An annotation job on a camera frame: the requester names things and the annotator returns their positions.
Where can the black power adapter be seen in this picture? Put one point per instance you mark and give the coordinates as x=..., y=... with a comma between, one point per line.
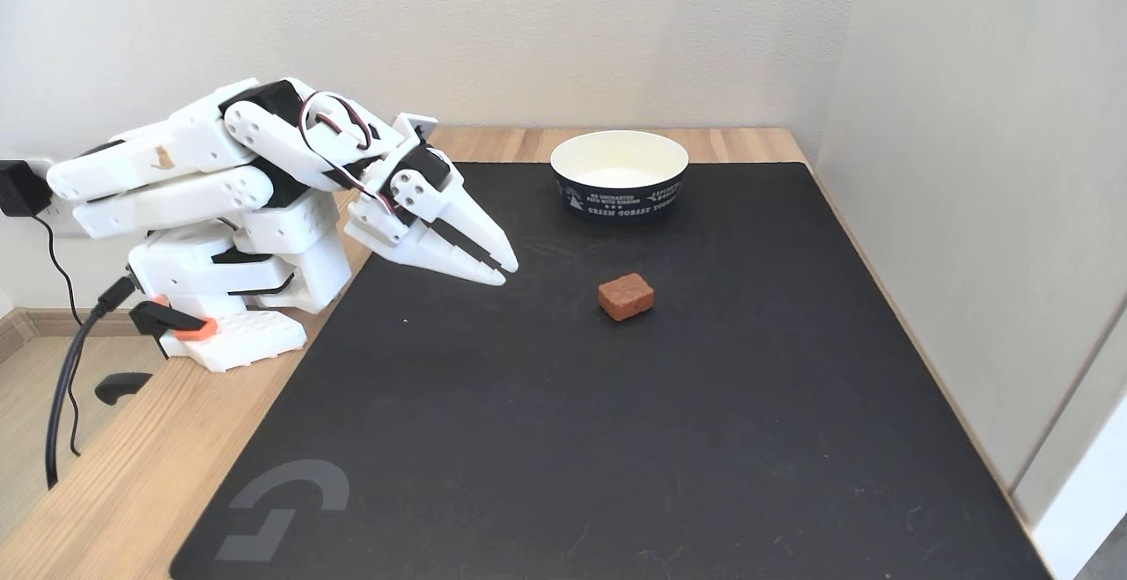
x=19, y=188

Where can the brown brick toy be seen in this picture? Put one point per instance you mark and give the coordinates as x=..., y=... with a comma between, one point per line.
x=625, y=297

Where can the small camera on white mount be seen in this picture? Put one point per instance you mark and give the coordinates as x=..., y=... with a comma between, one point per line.
x=416, y=125

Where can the black desk mat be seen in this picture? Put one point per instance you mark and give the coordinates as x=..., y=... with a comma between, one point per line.
x=616, y=439

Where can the white wall outlet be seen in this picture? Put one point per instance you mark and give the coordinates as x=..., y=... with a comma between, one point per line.
x=53, y=226

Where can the black and orange clamp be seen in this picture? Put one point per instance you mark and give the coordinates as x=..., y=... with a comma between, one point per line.
x=176, y=320

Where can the navy and white paper bowl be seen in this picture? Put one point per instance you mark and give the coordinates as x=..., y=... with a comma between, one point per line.
x=616, y=197

